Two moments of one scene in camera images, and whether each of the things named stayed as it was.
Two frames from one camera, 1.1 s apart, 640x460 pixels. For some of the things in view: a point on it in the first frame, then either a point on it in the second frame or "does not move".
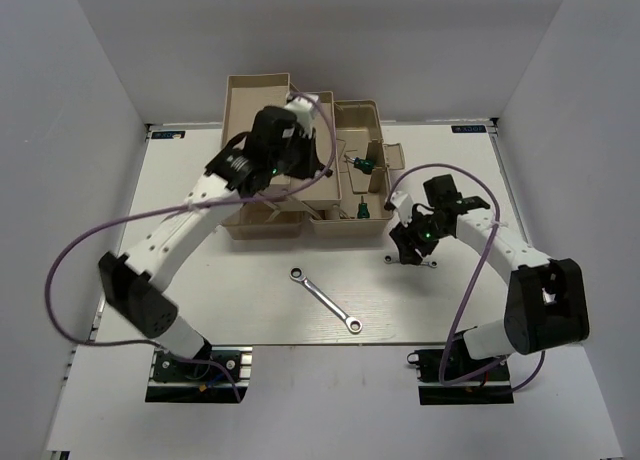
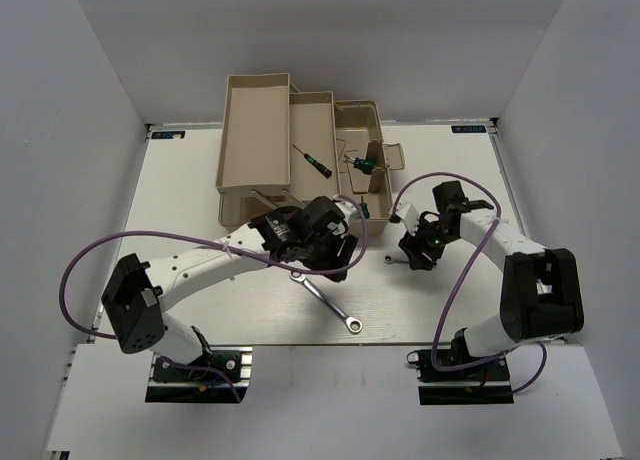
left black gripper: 312,163 → 334,261
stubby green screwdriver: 364,165 does not move
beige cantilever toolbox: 352,201 does not move
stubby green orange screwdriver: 363,212 does not move
